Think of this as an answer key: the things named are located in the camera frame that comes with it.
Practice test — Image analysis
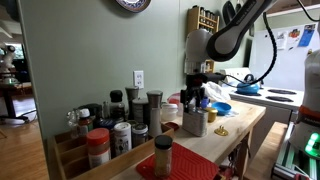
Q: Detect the white round container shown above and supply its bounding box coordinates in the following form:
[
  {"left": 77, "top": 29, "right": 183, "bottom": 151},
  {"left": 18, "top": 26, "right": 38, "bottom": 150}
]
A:
[{"left": 160, "top": 103, "right": 179, "bottom": 122}]

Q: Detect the red ribbed silicone mat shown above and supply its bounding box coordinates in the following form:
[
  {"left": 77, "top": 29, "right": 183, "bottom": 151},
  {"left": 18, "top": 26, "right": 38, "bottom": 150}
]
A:
[{"left": 135, "top": 142, "right": 220, "bottom": 180}]

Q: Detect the rectangular silver metal tin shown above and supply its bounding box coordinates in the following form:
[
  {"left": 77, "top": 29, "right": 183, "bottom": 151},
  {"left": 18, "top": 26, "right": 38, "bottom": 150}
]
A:
[{"left": 181, "top": 107, "right": 209, "bottom": 138}]

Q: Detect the blue bowl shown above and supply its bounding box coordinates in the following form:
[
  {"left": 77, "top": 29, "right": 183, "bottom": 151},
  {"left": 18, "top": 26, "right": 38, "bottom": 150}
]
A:
[{"left": 211, "top": 101, "right": 232, "bottom": 117}]

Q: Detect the glass jar with dark lid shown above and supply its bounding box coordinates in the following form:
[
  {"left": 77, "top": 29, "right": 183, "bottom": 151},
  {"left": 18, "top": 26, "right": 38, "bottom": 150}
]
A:
[{"left": 131, "top": 123, "right": 149, "bottom": 149}]

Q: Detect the jar with blue label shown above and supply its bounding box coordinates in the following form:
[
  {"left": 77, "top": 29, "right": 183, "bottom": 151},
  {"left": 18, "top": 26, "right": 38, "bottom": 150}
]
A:
[{"left": 98, "top": 119, "right": 116, "bottom": 132}]

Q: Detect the blue cup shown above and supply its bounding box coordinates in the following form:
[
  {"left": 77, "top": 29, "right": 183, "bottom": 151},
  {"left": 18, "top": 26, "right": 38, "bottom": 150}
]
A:
[{"left": 200, "top": 96, "right": 211, "bottom": 109}]

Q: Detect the blue kettle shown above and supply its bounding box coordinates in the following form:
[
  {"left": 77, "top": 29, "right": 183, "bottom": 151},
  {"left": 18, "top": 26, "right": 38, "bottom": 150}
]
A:
[{"left": 236, "top": 73, "right": 261, "bottom": 95}]

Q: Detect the wooden wall spice rack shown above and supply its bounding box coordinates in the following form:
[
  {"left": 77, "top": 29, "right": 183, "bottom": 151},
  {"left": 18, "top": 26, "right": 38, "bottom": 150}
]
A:
[
  {"left": 203, "top": 59, "right": 216, "bottom": 74},
  {"left": 185, "top": 4, "right": 220, "bottom": 36}
]

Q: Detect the brown bottle with white cap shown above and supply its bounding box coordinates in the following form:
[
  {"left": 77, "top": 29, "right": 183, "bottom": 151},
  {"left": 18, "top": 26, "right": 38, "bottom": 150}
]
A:
[{"left": 77, "top": 108, "right": 94, "bottom": 138}]

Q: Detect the steel and white grinder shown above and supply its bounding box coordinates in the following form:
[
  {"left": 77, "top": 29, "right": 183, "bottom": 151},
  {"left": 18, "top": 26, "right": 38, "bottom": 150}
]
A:
[{"left": 146, "top": 90, "right": 164, "bottom": 138}]

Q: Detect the gold round stopper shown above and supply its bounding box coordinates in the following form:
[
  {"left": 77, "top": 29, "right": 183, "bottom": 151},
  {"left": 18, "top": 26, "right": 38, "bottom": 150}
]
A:
[{"left": 213, "top": 125, "right": 230, "bottom": 137}]

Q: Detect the gold jar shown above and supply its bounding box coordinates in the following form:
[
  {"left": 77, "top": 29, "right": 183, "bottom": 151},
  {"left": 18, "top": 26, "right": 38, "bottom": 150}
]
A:
[{"left": 205, "top": 107, "right": 219, "bottom": 123}]

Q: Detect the jar with red lid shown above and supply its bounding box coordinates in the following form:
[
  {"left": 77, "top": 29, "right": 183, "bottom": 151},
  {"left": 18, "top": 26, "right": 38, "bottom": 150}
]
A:
[{"left": 85, "top": 127, "right": 112, "bottom": 170}]

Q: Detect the blue paper note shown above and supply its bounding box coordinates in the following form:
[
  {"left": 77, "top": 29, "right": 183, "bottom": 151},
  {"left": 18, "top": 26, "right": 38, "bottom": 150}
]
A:
[{"left": 297, "top": 23, "right": 316, "bottom": 48}]

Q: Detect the gray cylindrical canister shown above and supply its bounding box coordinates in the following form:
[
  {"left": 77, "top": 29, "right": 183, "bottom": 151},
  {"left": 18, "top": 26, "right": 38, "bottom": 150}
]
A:
[{"left": 131, "top": 97, "right": 150, "bottom": 126}]

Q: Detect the dark background table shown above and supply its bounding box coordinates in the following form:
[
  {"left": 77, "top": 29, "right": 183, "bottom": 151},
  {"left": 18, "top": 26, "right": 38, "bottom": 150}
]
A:
[{"left": 0, "top": 81, "right": 35, "bottom": 123}]

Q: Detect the clear glass bottle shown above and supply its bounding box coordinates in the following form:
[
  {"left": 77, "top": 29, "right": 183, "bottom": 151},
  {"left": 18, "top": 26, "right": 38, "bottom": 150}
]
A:
[{"left": 65, "top": 109, "right": 80, "bottom": 140}]

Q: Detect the white wall outlet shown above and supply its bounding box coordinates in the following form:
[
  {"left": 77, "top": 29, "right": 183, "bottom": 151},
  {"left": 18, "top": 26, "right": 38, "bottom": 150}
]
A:
[{"left": 133, "top": 70, "right": 145, "bottom": 90}]

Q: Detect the black hanging frying pan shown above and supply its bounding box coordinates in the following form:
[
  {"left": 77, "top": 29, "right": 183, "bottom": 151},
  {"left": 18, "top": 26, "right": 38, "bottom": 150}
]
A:
[{"left": 222, "top": 0, "right": 238, "bottom": 26}]

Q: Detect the pink plastic container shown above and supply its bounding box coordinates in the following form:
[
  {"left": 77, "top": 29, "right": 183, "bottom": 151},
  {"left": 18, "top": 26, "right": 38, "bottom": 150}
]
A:
[{"left": 167, "top": 92, "right": 183, "bottom": 108}]

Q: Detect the spice jar with black lid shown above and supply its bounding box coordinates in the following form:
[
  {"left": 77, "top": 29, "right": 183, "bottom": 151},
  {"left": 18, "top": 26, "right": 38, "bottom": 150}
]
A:
[{"left": 153, "top": 134, "right": 174, "bottom": 179}]

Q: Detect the white refrigerator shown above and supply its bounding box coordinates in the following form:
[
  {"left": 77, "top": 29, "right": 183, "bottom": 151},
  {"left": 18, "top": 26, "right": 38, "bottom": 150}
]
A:
[{"left": 248, "top": 21, "right": 320, "bottom": 93}]

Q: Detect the dark bottle with black cap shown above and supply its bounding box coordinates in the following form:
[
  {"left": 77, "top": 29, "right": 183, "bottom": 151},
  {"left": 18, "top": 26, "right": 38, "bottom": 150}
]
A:
[{"left": 109, "top": 89, "right": 126, "bottom": 123}]

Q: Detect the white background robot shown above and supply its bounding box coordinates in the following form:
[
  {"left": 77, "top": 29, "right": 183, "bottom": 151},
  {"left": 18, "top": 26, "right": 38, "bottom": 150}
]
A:
[{"left": 0, "top": 44, "right": 18, "bottom": 85}]

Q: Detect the orange picture magnet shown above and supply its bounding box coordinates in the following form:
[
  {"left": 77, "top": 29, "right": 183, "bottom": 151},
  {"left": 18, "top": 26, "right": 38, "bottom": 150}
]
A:
[{"left": 288, "top": 28, "right": 301, "bottom": 43}]

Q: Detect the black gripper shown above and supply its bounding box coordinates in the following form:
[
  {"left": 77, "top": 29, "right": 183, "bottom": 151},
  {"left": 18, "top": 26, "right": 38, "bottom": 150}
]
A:
[{"left": 179, "top": 73, "right": 207, "bottom": 114}]

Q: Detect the wooden spice box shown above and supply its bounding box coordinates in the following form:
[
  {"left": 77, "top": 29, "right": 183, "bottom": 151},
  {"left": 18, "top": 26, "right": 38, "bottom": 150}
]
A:
[{"left": 46, "top": 122, "right": 175, "bottom": 180}]

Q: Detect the black stove burner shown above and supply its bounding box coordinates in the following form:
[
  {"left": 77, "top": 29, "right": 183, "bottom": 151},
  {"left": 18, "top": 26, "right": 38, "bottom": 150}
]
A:
[
  {"left": 267, "top": 88, "right": 298, "bottom": 96},
  {"left": 265, "top": 95, "right": 295, "bottom": 103}
]

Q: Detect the white paper note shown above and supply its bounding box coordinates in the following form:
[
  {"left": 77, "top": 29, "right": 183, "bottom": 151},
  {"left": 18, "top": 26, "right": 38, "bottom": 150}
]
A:
[{"left": 274, "top": 31, "right": 288, "bottom": 51}]

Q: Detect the wooden overhead cabinet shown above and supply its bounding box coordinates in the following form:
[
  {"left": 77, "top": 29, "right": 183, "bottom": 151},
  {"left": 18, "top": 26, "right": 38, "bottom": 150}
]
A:
[{"left": 266, "top": 0, "right": 320, "bottom": 18}]

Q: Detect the white cloth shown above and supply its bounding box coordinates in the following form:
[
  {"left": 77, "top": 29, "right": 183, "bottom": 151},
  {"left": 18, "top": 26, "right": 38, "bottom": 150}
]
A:
[{"left": 202, "top": 81, "right": 231, "bottom": 103}]

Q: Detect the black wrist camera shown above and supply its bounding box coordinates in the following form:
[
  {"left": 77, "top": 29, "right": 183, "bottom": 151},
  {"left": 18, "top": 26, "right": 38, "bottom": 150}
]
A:
[{"left": 201, "top": 72, "right": 228, "bottom": 84}]

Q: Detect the dark steel grinder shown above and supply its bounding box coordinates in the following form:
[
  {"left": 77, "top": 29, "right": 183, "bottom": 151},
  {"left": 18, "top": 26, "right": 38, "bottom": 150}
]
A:
[{"left": 124, "top": 86, "right": 140, "bottom": 122}]

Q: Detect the white electric stove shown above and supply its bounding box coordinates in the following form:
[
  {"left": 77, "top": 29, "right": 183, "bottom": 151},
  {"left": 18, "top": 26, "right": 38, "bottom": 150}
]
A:
[{"left": 218, "top": 67, "right": 306, "bottom": 158}]

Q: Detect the aluminium robot stand frame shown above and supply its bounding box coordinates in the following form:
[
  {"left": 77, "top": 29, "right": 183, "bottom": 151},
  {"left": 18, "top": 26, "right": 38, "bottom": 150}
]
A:
[{"left": 271, "top": 123, "right": 320, "bottom": 180}]

